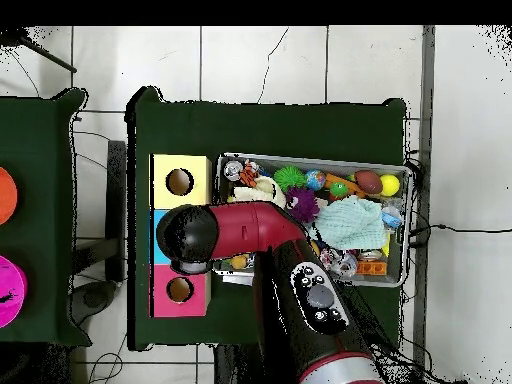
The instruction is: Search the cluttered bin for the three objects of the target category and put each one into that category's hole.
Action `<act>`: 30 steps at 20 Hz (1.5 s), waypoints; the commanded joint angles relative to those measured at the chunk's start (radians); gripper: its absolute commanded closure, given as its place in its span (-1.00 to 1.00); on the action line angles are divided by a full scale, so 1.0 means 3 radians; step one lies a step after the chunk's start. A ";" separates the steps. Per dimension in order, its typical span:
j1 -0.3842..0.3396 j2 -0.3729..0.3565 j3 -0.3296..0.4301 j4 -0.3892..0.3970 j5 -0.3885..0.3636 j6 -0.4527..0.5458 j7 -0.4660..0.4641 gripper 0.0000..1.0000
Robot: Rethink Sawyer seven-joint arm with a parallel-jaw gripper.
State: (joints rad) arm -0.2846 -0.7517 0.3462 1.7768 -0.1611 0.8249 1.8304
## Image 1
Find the black cable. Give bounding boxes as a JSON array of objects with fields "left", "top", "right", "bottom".
[{"left": 409, "top": 220, "right": 512, "bottom": 238}]

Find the dark green side table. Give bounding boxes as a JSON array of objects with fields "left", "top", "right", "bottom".
[{"left": 0, "top": 87, "right": 89, "bottom": 347}]

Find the orange disc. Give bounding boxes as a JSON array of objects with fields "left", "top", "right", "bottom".
[{"left": 0, "top": 166, "right": 19, "bottom": 227}]

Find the pink disc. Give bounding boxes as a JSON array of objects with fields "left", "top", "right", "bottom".
[{"left": 0, "top": 255, "right": 29, "bottom": 329}]

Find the clear mesh bin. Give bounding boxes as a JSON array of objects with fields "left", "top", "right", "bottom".
[{"left": 209, "top": 151, "right": 414, "bottom": 289}]

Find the black tripod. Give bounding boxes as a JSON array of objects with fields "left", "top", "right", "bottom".
[{"left": 0, "top": 27, "right": 79, "bottom": 75}]

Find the brown toy football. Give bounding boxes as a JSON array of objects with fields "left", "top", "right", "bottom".
[{"left": 355, "top": 169, "right": 385, "bottom": 195}]

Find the yellow ball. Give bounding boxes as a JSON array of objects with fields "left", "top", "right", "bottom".
[{"left": 379, "top": 174, "right": 401, "bottom": 197}]

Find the purple spiky ball with eyes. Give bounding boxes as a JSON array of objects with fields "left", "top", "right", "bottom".
[{"left": 285, "top": 188, "right": 321, "bottom": 224}]

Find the large green spiky ball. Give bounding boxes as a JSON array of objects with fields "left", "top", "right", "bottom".
[{"left": 272, "top": 165, "right": 309, "bottom": 194}]

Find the mint green cloth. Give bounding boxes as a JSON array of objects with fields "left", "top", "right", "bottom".
[{"left": 315, "top": 197, "right": 389, "bottom": 252}]

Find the pale yellow cloth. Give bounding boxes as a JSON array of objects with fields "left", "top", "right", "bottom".
[{"left": 227, "top": 175, "right": 286, "bottom": 206}]

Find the small globe print ball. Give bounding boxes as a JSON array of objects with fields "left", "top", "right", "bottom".
[{"left": 306, "top": 169, "right": 329, "bottom": 192}]

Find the dark green table cloth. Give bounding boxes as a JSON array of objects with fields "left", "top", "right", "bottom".
[{"left": 126, "top": 86, "right": 409, "bottom": 353}]

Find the silver drink can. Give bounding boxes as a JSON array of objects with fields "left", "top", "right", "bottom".
[{"left": 223, "top": 159, "right": 245, "bottom": 181}]

